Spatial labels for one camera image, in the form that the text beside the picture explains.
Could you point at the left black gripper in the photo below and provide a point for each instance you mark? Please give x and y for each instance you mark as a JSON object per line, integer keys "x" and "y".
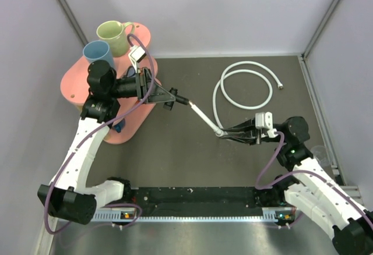
{"x": 144, "y": 80}

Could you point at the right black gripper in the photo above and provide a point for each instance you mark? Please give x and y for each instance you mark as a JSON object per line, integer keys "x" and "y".
{"x": 249, "y": 137}

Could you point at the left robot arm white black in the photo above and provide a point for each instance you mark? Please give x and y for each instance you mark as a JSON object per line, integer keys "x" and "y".
{"x": 67, "y": 196}

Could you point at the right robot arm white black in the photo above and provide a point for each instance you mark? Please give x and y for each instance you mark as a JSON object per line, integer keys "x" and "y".
{"x": 306, "y": 186}

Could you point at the small dark blue object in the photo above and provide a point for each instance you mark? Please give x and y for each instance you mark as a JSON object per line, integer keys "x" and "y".
{"x": 117, "y": 128}

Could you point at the clear plastic cup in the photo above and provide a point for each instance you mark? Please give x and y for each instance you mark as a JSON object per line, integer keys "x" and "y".
{"x": 321, "y": 154}

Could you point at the blue plastic cup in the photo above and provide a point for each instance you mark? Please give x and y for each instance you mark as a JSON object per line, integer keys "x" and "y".
{"x": 98, "y": 50}

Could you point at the green ceramic mug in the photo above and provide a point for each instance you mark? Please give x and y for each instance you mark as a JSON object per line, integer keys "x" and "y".
{"x": 113, "y": 32}

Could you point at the pink three-tier shelf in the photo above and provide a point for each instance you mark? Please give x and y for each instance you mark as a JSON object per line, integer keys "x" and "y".
{"x": 74, "y": 88}

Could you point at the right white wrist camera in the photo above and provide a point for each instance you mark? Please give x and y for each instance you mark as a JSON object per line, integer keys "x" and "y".
{"x": 264, "y": 125}

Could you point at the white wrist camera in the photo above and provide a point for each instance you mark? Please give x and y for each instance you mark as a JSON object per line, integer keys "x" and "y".
{"x": 264, "y": 125}
{"x": 135, "y": 55}

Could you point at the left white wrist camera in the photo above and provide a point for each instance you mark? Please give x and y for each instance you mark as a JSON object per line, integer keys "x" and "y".
{"x": 135, "y": 55}

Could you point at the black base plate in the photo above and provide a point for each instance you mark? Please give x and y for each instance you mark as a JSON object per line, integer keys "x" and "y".
{"x": 245, "y": 195}

